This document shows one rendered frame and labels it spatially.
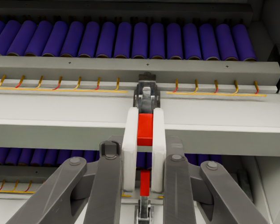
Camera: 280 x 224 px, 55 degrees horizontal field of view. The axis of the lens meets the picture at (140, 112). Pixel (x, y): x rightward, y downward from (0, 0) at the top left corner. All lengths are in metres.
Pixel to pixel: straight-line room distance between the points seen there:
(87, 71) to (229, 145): 0.16
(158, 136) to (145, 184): 0.20
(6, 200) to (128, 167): 0.33
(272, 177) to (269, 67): 0.14
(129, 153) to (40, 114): 0.15
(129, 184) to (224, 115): 0.15
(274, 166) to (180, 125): 0.16
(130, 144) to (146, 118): 0.07
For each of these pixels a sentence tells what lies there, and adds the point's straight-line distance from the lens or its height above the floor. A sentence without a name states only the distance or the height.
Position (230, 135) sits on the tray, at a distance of 0.28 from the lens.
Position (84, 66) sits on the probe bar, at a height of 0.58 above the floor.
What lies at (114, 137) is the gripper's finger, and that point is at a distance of 0.18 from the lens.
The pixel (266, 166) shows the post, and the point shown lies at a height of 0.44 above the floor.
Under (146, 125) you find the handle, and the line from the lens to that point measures 0.21.
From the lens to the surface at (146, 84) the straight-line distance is 0.26.
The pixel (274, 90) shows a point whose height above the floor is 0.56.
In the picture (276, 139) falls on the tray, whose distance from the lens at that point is 0.30.
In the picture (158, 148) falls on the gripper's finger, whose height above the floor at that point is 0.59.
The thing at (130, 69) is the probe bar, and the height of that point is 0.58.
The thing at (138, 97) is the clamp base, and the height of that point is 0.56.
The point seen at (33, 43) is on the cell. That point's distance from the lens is 0.34.
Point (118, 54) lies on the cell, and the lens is 0.31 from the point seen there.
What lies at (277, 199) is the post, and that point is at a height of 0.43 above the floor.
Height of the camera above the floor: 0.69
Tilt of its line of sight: 34 degrees down
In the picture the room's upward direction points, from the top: straight up
